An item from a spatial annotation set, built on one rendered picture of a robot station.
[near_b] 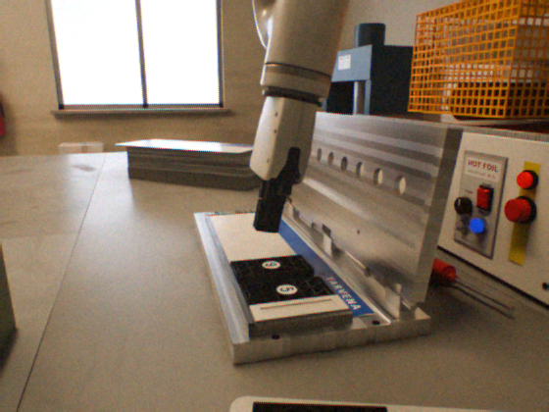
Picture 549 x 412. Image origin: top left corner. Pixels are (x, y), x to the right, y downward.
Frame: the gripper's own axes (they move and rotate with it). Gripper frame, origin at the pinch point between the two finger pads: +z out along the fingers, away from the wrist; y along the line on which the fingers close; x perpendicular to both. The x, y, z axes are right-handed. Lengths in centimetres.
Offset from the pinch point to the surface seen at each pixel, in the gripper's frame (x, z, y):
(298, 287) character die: 2.0, 5.2, 10.3
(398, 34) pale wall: 155, -92, -258
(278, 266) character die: 1.5, 5.2, 4.1
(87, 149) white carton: -66, 45, -324
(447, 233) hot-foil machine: 29.3, -0.7, -1.2
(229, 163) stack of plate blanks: 4, 1, -55
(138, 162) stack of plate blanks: -19, 8, -74
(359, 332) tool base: 6.1, 6.0, 17.8
